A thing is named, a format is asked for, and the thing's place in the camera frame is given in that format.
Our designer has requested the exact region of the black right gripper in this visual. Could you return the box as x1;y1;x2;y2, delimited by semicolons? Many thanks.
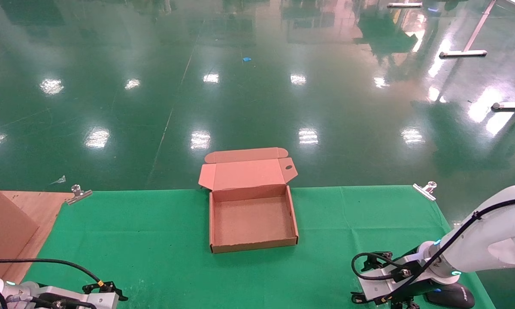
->
351;281;432;309

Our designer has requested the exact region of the black computer mouse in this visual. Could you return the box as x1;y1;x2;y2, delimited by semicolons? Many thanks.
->
426;284;476;309

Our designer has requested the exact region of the open brown cardboard mailer box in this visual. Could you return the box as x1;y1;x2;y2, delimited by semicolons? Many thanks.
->
198;147;299;254

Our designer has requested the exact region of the silver metal binder clip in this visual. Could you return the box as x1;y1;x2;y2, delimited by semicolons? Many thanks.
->
67;185;93;206
413;181;437;201

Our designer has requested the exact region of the green tablecloth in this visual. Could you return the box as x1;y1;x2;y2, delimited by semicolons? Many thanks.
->
21;185;496;309

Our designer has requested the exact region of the white stand foot with pole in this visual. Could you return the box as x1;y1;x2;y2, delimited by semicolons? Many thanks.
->
439;0;496;58

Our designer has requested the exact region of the large brown cardboard carton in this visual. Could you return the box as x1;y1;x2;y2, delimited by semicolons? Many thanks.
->
0;178;40;279

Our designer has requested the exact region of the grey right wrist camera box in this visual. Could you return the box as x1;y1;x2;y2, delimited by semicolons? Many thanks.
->
357;253;415;301

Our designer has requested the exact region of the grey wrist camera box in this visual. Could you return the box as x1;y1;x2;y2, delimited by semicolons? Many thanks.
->
357;253;415;301
21;281;128;309

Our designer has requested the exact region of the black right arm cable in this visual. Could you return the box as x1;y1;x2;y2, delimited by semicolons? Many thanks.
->
352;197;515;297

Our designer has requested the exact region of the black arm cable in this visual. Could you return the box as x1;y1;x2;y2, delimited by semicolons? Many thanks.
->
352;197;515;297
0;258;106;287

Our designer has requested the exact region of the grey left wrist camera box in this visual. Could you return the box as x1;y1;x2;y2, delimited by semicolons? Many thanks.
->
21;281;128;309

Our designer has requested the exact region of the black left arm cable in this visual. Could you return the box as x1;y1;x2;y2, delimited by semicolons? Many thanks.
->
0;258;106;287

